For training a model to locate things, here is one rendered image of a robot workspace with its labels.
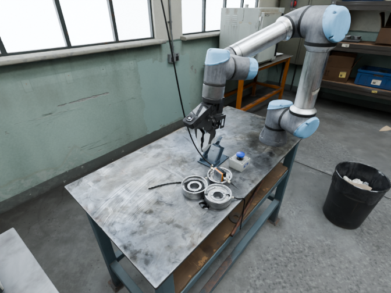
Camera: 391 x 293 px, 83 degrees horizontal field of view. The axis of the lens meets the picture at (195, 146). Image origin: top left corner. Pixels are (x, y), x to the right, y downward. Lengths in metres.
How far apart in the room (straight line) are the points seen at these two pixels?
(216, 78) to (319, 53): 0.46
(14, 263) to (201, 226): 0.67
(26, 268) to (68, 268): 0.81
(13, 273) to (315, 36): 1.36
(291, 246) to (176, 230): 1.19
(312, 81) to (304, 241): 1.22
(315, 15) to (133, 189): 0.96
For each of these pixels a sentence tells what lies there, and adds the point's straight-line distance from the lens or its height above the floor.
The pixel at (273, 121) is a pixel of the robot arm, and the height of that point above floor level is 0.94.
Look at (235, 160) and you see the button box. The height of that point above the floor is 0.85.
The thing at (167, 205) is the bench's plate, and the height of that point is 0.80.
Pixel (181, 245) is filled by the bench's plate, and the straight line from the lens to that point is 0.77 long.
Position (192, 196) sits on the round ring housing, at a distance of 0.87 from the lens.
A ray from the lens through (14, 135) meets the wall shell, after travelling 2.19.
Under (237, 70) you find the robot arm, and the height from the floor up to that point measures 1.26.
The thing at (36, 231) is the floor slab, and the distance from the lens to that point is 2.17.
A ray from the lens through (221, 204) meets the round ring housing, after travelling 0.84.
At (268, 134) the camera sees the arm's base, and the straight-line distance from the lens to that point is 1.25.
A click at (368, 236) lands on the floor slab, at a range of 2.19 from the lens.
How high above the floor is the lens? 1.44
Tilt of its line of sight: 32 degrees down
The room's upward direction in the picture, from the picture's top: straight up
